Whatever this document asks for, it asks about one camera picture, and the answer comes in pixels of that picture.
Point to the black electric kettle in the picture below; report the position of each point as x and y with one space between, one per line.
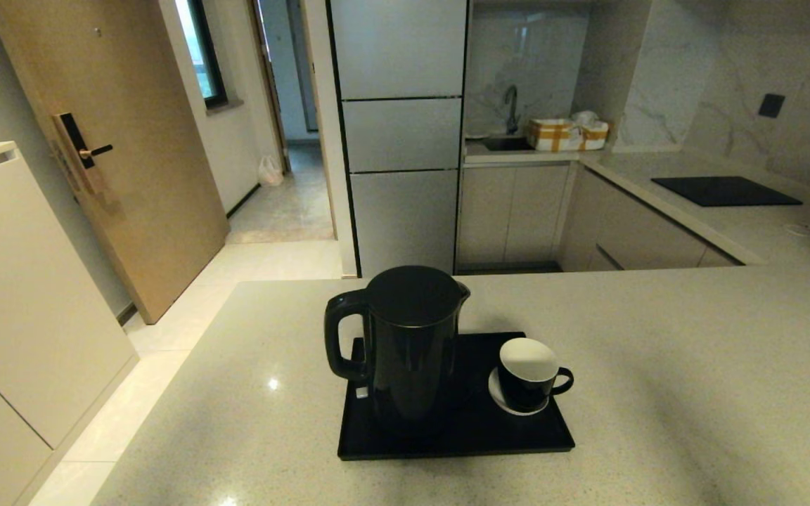
412 344

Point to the black mug white inside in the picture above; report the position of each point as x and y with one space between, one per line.
526 390

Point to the silver refrigerator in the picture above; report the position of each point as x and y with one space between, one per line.
401 140

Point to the beige kitchen base cabinets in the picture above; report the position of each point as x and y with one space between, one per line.
517 211

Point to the dark kitchen sink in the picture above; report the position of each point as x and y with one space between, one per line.
507 143

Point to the white plastic bag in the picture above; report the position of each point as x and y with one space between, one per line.
271 172

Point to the white round saucer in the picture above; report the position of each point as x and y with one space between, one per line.
495 393

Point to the metal sink faucet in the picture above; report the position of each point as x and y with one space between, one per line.
512 105

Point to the cardboard box yellow tape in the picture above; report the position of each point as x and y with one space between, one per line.
551 135

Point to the black rectangular serving tray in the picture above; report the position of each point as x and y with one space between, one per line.
461 436

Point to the cardboard box with white bag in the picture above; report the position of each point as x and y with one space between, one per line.
593 132

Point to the dark framed window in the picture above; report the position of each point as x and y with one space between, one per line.
202 49

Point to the light wooden door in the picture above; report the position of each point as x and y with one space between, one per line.
131 140

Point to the black induction cooktop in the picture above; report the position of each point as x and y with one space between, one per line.
725 190

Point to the white tall cabinet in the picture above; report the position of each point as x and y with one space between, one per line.
18 295

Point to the black wall socket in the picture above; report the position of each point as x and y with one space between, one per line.
771 105

